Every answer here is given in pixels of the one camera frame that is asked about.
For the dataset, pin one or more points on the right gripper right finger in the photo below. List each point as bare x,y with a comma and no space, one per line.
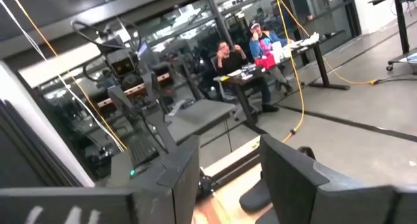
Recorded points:
293,185

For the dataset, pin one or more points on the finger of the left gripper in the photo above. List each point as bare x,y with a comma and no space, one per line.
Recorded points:
159,120
119,100

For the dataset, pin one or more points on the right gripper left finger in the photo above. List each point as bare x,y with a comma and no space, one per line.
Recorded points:
182,185

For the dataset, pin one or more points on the black keyboard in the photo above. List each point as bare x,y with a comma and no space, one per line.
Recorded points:
141,150

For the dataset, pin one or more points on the dark grey rounded object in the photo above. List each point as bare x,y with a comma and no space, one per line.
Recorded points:
254,196

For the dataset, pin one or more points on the grey desk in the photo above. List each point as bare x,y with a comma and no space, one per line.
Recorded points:
202,115

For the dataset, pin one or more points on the person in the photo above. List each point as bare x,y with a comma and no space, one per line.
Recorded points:
229,62
260,43

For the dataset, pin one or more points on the large dark panel white edge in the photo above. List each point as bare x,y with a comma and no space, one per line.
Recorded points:
26,146

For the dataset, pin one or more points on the red box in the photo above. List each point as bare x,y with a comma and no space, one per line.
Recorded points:
265,61

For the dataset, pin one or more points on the long black table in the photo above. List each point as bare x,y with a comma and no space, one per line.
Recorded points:
321,64

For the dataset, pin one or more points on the white container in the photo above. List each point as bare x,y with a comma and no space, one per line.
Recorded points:
277,51

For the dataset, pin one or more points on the white papers pile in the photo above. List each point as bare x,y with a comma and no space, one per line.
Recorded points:
309,40

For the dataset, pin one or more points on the black rolling desk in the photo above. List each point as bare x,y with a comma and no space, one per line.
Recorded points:
401,22

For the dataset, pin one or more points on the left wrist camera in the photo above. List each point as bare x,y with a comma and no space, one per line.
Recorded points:
122,64

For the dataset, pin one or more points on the black aluminium frame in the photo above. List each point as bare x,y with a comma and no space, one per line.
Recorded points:
234,168

